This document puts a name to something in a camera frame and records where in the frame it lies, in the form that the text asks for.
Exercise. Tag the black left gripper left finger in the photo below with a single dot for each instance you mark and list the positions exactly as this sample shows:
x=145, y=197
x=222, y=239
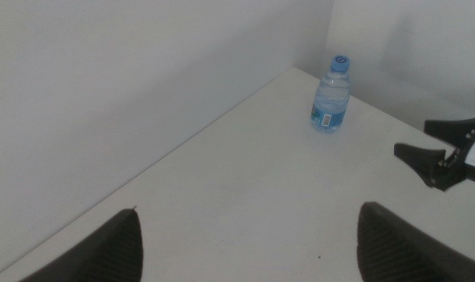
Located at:
x=108, y=254

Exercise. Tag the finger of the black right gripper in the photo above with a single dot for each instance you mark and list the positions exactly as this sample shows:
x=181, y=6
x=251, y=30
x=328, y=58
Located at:
x=453, y=131
x=421, y=160

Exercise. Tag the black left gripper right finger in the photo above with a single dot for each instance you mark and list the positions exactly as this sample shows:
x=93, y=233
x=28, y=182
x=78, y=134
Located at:
x=394, y=254

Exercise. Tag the clear water bottle blue cap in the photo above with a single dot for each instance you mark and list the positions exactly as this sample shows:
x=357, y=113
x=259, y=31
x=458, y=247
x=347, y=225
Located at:
x=329, y=102

